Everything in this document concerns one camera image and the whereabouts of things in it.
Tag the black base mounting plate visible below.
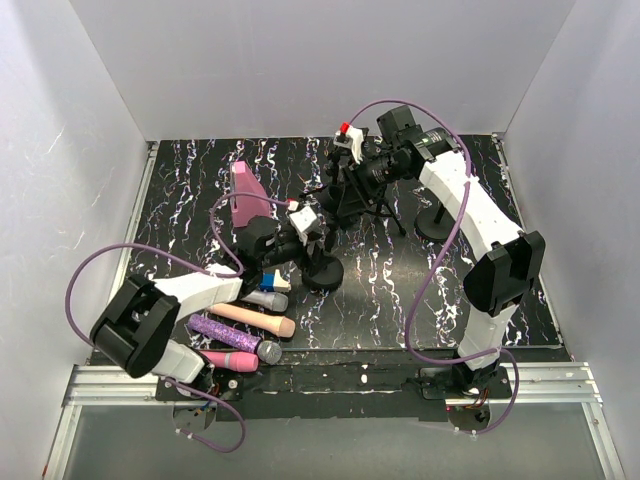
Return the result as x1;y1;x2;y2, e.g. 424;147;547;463
154;344;571;424

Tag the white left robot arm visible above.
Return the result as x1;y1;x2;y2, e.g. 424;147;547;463
89;210;344;400

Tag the silver microphone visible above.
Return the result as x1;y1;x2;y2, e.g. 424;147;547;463
242;290;289;313

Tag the purple glitter microphone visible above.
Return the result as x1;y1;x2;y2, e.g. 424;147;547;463
187;314;282;365

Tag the black tripod microphone stand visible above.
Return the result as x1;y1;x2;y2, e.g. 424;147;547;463
365;196;407;236

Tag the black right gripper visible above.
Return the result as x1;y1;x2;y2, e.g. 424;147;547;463
336;152;410;218

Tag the beige microphone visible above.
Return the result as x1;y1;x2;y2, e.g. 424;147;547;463
208;303;296;338

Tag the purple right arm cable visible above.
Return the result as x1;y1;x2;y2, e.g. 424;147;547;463
348;99;519;435

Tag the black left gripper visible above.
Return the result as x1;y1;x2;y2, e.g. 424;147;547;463
259;231;336;276

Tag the blue and white small block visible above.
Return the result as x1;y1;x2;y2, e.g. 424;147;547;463
259;269;291;294

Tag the pink wedge-shaped box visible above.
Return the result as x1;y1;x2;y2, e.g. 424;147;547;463
230;161;271;228

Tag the black tripod shock-mount stand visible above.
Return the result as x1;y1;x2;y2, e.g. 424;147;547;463
298;146;350;199

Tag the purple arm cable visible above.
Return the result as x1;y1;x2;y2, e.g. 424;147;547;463
348;99;519;435
64;194;301;454

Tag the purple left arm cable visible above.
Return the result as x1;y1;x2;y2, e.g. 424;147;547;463
64;194;301;454

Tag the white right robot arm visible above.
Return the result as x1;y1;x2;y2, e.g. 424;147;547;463
334;100;546;398

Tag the aluminium frame rail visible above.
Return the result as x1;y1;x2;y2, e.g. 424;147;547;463
42;139;626;480

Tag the pink plastic microphone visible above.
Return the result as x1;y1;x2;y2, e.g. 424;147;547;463
201;351;259;373

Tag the black round-base stand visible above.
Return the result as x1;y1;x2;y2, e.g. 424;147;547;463
414;190;455;243
301;184;345;290

